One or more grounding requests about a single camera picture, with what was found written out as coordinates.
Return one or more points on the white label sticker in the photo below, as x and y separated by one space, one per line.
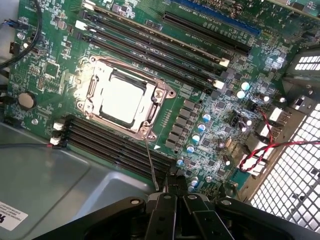
11 216

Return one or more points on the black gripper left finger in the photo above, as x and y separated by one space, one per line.
165 220

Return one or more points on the blue expansion slot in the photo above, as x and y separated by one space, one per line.
225 17

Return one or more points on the silver port block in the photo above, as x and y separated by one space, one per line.
280 115
268 133

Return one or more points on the silver CPU in socket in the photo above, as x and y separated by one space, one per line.
160 95

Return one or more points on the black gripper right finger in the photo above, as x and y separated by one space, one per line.
200 222

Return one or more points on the green motherboard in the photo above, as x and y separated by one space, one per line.
175 105

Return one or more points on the black expansion slot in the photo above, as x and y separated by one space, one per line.
207 33

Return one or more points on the grey metal PC case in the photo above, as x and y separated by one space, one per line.
50 180

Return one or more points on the thin metal locking lever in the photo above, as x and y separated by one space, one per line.
150 162

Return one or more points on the black RAM slot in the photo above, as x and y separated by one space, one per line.
147 62
110 143
115 137
105 150
160 32
150 53
155 41
120 131

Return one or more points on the silver coin cell battery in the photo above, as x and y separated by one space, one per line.
26 100

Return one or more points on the metal socket cover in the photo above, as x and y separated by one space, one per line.
100 72

